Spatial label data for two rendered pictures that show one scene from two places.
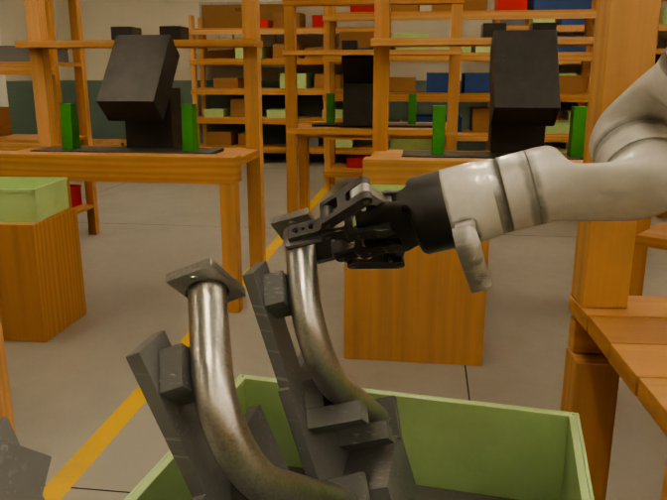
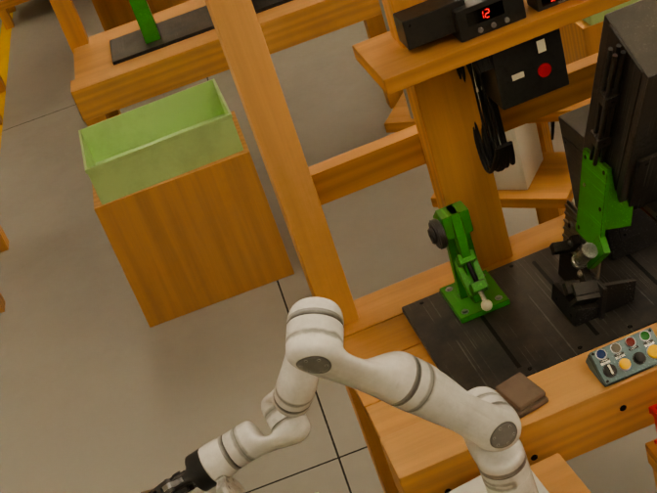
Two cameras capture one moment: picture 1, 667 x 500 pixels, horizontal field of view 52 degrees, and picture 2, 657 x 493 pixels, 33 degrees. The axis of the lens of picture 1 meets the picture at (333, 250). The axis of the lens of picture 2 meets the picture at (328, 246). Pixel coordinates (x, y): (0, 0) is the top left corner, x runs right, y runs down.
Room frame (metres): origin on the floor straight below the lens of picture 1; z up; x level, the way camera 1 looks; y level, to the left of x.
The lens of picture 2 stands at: (-0.97, -0.16, 2.55)
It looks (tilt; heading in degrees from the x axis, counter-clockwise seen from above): 32 degrees down; 350
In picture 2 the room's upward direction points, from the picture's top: 19 degrees counter-clockwise
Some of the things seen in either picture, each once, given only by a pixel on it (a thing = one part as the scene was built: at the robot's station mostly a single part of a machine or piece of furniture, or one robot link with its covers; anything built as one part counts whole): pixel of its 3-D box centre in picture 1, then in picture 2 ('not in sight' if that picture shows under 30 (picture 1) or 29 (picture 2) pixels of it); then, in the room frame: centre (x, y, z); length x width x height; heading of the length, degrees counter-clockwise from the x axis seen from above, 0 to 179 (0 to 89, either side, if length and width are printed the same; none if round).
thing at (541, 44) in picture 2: not in sight; (520, 61); (1.21, -1.13, 1.42); 0.17 x 0.12 x 0.15; 85
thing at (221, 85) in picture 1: (291, 89); not in sight; (10.79, 0.66, 1.11); 3.01 x 0.54 x 2.23; 82
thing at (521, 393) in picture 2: not in sight; (520, 394); (0.75, -0.77, 0.91); 0.10 x 0.08 x 0.03; 6
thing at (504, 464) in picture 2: not in sight; (492, 432); (0.46, -0.60, 1.14); 0.09 x 0.09 x 0.17; 3
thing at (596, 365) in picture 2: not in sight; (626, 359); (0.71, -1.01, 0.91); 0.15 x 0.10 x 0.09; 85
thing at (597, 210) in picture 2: not in sight; (605, 195); (0.93, -1.14, 1.17); 0.13 x 0.12 x 0.20; 85
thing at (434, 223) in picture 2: not in sight; (436, 234); (1.15, -0.80, 1.12); 0.07 x 0.03 x 0.08; 175
